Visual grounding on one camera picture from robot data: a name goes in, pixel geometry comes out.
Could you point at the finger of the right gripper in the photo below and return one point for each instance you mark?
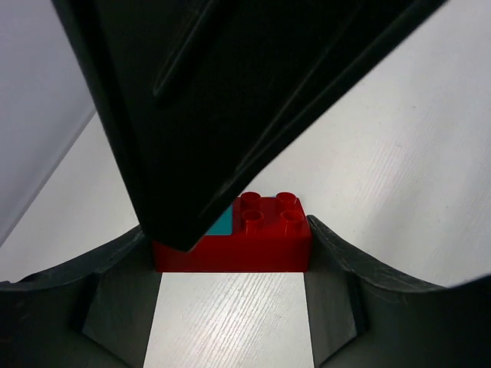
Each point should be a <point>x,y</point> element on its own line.
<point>197,97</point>

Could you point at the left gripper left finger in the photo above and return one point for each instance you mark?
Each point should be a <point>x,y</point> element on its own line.
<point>95,310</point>

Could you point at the multicolour lego block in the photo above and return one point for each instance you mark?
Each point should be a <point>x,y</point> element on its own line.
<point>269,234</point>

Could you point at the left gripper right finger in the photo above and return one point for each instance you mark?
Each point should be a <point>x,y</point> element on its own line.
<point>364,313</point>

